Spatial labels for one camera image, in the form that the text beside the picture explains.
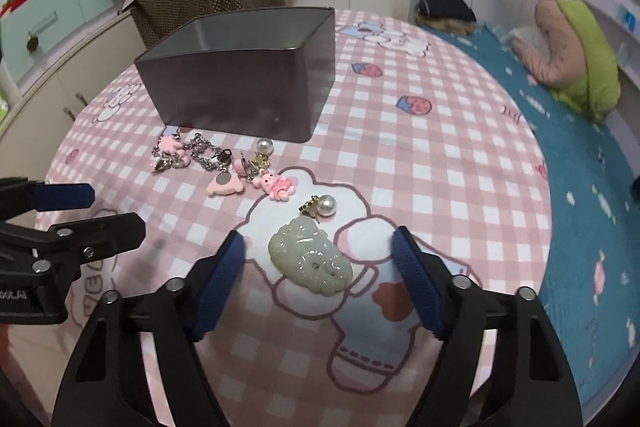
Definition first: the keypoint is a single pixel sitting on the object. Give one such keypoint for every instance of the white pillow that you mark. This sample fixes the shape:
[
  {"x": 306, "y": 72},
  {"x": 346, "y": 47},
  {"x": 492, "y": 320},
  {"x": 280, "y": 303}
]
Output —
[{"x": 520, "y": 39}]

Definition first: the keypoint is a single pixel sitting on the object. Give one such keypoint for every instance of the red plush toy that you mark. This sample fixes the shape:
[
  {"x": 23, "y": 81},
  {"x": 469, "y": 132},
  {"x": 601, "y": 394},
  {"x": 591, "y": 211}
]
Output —
[{"x": 12, "y": 3}]

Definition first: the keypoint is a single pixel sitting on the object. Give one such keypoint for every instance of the white cabinet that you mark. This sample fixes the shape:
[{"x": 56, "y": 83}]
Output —
[{"x": 55, "y": 107}]

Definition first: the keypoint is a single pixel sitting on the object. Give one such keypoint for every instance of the pink heart charm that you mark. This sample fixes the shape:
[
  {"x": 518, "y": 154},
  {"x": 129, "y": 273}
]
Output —
[{"x": 225, "y": 184}]

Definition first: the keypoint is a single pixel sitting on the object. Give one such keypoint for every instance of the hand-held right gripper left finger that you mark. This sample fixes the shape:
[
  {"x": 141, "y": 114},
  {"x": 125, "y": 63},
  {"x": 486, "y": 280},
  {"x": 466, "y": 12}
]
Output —
[{"x": 215, "y": 289}]

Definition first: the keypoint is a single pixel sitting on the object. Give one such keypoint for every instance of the green jade pendant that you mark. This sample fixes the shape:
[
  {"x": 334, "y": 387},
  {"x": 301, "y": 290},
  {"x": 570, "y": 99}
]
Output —
[{"x": 310, "y": 257}]

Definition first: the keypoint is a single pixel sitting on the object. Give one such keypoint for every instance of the teal drawer unit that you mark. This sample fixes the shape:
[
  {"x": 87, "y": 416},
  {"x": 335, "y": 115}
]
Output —
[{"x": 60, "y": 4}]

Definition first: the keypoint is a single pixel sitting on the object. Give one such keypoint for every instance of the blue printed bed sheet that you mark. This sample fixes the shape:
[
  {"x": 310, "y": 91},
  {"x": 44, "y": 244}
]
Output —
[{"x": 575, "y": 217}]

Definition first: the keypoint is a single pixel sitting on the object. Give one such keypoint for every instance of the green cushion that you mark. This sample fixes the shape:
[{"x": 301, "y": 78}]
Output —
[{"x": 595, "y": 57}]

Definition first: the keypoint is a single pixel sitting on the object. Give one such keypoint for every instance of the pink bear charm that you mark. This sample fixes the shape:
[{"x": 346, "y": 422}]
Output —
[{"x": 276, "y": 187}]

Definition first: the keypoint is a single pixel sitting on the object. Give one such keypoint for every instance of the folded dark clothes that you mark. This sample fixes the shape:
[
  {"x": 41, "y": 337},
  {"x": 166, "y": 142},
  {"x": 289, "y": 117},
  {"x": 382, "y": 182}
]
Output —
[{"x": 445, "y": 9}]

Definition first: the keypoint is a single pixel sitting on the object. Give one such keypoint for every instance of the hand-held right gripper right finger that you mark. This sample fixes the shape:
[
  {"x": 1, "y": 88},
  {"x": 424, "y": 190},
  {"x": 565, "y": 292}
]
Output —
[{"x": 417, "y": 287}]

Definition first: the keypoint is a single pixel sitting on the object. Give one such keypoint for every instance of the folded tan clothes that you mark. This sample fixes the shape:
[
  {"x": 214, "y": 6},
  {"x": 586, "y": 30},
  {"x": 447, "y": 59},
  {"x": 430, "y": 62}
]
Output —
[{"x": 450, "y": 27}]

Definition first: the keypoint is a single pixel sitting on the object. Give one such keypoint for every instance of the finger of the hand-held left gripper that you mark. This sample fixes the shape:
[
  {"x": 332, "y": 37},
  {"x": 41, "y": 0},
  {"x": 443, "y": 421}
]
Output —
[
  {"x": 62, "y": 197},
  {"x": 105, "y": 232}
]

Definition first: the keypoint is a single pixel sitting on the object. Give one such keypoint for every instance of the grey metal tin box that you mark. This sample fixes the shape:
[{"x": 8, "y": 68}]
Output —
[{"x": 225, "y": 97}]

